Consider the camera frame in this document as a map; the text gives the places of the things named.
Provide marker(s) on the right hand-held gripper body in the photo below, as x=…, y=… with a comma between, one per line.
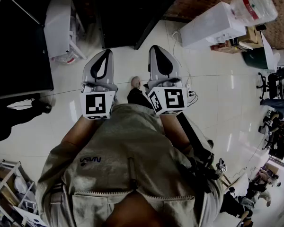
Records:
x=172, y=98

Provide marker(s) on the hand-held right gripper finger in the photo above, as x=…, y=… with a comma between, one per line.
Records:
x=152, y=67
x=175, y=73

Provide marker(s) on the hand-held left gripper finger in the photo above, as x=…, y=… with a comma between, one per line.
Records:
x=110, y=72
x=86, y=73

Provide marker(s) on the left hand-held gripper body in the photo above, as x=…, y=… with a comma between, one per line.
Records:
x=94, y=103

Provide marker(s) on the person's right forearm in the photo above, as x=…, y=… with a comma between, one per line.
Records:
x=174, y=129

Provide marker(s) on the person's left forearm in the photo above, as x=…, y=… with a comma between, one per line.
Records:
x=80, y=133

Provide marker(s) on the white power strip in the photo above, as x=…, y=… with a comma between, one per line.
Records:
x=189, y=89

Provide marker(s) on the person's right shoe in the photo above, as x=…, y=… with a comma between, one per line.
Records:
x=135, y=82

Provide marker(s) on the red-labelled bottle in door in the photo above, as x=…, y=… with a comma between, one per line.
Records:
x=66, y=59

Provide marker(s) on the person's black trousers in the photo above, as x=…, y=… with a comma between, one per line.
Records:
x=138, y=97

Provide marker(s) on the person's grey shirt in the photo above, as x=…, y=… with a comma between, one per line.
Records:
x=123, y=150

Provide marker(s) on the low cluttered brown box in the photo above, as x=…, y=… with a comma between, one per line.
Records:
x=224, y=47

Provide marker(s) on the white water dispenser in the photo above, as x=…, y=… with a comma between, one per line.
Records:
x=208, y=27

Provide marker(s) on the black cabinet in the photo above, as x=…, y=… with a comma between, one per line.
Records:
x=16, y=51

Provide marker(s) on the green bin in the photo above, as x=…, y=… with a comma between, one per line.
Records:
x=254, y=58

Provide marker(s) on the cardboard box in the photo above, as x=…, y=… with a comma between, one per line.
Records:
x=252, y=35

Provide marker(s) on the spare hand-held gripper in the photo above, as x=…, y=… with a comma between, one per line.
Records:
x=222, y=168

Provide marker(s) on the white board panel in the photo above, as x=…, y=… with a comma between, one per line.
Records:
x=268, y=53

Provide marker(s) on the black office chair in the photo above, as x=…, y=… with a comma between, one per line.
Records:
x=273, y=81

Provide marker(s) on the clear water jug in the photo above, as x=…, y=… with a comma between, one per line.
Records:
x=255, y=7

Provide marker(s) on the wooden stool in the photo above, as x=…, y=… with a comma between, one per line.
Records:
x=239, y=183

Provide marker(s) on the black wheeled equipment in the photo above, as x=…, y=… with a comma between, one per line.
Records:
x=279, y=138

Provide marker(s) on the metal shelf rack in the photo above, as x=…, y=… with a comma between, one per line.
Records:
x=4, y=185

